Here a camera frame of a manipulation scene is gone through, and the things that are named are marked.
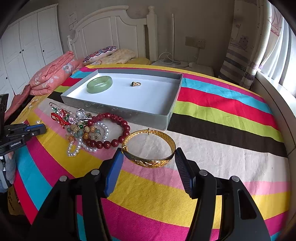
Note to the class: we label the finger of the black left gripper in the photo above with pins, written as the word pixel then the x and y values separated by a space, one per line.
pixel 29 133

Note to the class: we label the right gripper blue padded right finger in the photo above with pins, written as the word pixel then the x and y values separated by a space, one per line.
pixel 186 173

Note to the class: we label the large safety pin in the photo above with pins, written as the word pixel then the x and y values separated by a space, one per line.
pixel 54 106

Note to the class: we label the embroidered patterned pillow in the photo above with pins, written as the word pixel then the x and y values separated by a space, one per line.
pixel 98 55

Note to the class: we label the grey gloved left hand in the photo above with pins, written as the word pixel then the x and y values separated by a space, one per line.
pixel 7 171

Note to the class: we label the wall socket plate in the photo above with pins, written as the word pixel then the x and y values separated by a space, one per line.
pixel 195 42

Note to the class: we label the silver flower brooch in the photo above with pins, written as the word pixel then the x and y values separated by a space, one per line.
pixel 79 116

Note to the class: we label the green jade bangle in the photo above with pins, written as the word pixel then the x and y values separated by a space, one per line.
pixel 99 84

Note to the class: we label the grey shallow cardboard box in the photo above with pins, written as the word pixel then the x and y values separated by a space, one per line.
pixel 142 96

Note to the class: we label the striped curtain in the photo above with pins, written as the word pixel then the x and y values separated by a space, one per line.
pixel 248 42

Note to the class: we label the beige pillow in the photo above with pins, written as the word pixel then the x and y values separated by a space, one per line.
pixel 121 56

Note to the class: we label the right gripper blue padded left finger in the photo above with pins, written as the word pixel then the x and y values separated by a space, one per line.
pixel 114 168

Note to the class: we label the white wardrobe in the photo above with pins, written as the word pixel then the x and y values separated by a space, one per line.
pixel 27 45

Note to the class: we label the gold bangle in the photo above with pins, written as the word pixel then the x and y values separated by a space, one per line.
pixel 147 163

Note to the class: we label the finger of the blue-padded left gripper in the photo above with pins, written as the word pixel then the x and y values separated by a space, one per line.
pixel 34 126

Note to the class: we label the white wooden headboard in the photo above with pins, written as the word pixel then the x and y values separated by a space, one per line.
pixel 112 26

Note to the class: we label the folded pink floral quilt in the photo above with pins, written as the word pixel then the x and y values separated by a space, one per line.
pixel 46 80

